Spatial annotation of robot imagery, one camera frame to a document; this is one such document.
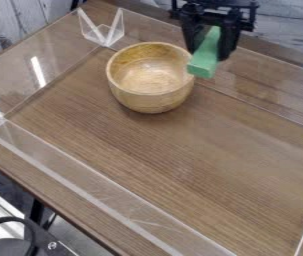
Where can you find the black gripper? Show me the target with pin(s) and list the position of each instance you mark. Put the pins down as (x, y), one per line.
(196, 14)

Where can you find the green rectangular block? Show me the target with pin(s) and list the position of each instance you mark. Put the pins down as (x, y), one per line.
(203, 62)

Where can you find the brown wooden bowl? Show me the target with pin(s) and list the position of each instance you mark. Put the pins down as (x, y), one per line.
(147, 77)

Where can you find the clear acrylic front barrier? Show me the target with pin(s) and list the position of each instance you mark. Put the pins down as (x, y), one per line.
(117, 218)

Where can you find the black table leg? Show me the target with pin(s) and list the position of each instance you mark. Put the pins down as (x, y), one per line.
(36, 212)

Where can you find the clear acrylic corner bracket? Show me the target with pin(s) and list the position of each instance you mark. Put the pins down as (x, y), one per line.
(101, 34)

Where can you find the black metal base plate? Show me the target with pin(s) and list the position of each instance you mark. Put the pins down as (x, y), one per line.
(44, 246)

